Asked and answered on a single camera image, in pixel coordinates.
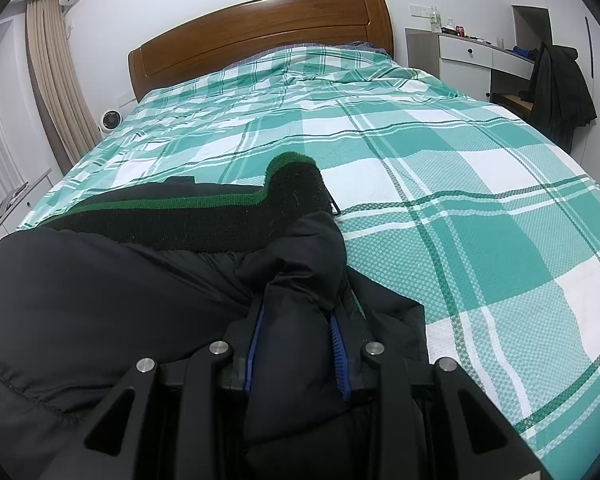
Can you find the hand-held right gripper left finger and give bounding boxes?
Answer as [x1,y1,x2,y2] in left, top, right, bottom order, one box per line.
[82,302,267,480]

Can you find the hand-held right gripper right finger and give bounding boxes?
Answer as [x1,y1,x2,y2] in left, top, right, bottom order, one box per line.
[329,309,525,480]

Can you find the black puffer jacket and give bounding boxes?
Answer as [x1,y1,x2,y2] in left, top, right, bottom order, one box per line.
[0,152,428,480]

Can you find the bed with green plaid cover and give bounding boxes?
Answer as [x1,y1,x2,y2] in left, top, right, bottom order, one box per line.
[17,42,600,461]

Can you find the small white fan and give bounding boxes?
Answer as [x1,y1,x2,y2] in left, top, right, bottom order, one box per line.
[97,110,124,135]

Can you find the low white drawer cabinet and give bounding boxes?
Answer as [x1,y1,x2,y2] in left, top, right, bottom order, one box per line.
[0,170,66,266]

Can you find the wooden chair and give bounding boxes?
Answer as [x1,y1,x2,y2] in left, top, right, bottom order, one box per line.
[490,91,534,117]

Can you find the grey plaid pillow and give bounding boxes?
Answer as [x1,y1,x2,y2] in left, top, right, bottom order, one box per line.
[230,40,396,68]

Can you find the white desk with drawer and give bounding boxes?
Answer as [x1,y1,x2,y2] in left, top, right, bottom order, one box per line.
[405,27,538,106]

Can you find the wooden bed headboard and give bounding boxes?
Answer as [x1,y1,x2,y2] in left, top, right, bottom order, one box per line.
[127,0,396,106]

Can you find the beige curtain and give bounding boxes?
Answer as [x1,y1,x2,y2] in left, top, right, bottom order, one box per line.
[25,0,103,171]

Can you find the black coat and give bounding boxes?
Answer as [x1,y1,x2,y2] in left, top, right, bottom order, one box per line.
[522,42,598,147]

